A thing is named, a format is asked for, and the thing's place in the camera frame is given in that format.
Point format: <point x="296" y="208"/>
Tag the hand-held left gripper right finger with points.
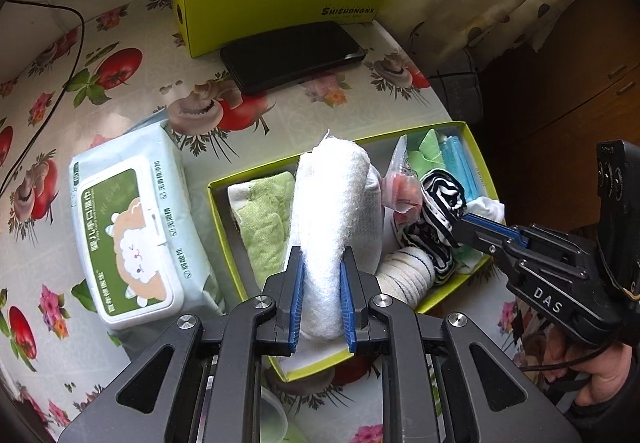
<point x="348" y="308"/>

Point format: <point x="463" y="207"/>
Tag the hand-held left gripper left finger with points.
<point x="296" y="303"/>

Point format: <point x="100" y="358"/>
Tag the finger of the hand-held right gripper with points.
<point x="477" y="235"/>
<point x="500" y="225"/>

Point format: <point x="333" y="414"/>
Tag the white sock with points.
<point x="487" y="209"/>

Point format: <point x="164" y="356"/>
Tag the small striped sock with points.
<point x="435" y="263"/>

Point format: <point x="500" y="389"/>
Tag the yellow-green box lid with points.
<point x="450" y="293"/>

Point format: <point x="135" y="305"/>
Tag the white knit cloth bundle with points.
<point x="405" y="273"/>

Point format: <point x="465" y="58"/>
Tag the blue face mask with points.
<point x="460" y="168"/>

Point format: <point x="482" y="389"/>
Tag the green towel with sheep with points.
<point x="265" y="223"/>

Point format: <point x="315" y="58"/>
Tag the white towel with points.
<point x="330" y="223"/>

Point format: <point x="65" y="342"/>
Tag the clear plastic bag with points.
<point x="400" y="188"/>

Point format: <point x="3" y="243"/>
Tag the light green cloth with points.
<point x="427" y="153"/>

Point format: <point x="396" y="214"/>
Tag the person's right forearm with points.
<point x="620" y="418"/>

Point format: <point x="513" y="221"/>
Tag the person's right hand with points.
<point x="602" y="375"/>

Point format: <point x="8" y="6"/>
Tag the clear round plastic container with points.
<point x="274" y="410"/>

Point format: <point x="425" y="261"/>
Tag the brown wooden cabinet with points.
<point x="575" y="88"/>

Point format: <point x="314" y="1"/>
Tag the wet wipes pack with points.
<point x="135" y="243"/>

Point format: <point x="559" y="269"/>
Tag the floral tablecloth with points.
<point x="310" y="108"/>

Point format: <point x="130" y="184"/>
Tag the black phone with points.
<point x="295" y="55"/>

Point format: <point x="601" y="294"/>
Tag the yellow-green cardboard box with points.
<point x="270" y="8"/>

